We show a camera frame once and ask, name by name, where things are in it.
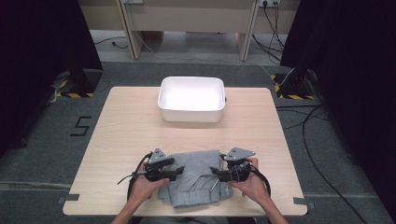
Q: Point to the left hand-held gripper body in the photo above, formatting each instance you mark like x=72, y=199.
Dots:
x=157, y=169

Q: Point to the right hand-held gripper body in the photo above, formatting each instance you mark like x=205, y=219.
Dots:
x=238, y=169

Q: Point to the grey shorts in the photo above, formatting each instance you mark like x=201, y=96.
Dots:
x=196, y=186

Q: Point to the white plastic bin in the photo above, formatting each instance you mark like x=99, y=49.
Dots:
x=191, y=101

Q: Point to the person's right hand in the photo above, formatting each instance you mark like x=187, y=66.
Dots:
x=253, y=188

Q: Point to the person's left hand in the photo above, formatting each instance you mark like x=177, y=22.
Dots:
x=143, y=189

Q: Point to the grey tape strip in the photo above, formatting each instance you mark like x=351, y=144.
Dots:
x=70, y=198
x=303, y=202

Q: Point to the black stand base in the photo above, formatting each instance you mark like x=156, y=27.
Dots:
x=294, y=84
x=84, y=82

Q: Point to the beige wooden desk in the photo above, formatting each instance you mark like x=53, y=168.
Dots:
x=186, y=17

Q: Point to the black curtain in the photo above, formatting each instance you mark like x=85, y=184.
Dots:
x=348, y=62
x=37, y=46

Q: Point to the white wall socket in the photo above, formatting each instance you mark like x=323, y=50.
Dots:
x=269, y=2

